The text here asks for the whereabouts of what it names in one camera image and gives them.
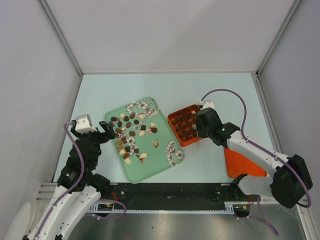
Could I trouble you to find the orange chocolate box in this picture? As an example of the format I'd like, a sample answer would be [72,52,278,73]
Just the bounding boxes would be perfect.
[167,104,201,147]

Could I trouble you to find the green floral tray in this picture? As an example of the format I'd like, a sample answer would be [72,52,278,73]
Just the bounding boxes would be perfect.
[105,97,185,184]

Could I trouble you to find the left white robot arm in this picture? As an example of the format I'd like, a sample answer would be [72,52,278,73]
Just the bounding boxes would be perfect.
[23,115,116,240]

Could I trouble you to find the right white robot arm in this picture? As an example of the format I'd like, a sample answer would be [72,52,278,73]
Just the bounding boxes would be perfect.
[195,107,313,209]

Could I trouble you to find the brown square chocolate low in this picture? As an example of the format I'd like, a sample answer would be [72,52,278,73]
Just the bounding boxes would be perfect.
[122,153,130,160]

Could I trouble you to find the white square chocolate low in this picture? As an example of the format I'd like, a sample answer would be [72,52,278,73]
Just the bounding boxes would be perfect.
[124,158,132,165]

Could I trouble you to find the white swirl oval chocolate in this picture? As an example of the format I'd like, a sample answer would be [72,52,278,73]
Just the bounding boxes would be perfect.
[138,152,148,159]

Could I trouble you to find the orange box lid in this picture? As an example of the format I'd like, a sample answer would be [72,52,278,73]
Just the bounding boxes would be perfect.
[223,148,267,179]

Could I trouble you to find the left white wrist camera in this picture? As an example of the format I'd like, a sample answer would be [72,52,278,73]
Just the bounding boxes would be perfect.
[70,114,98,134]

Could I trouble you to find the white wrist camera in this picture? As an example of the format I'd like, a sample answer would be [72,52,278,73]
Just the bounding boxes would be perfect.
[198,100,215,110]
[70,114,98,134]

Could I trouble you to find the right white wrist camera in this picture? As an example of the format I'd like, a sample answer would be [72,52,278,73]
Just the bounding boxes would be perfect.
[198,100,215,110]

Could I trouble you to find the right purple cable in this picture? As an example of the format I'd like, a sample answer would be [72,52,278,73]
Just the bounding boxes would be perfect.
[201,88,312,236]

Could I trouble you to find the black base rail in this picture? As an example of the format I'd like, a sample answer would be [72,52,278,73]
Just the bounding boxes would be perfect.
[110,183,245,211]

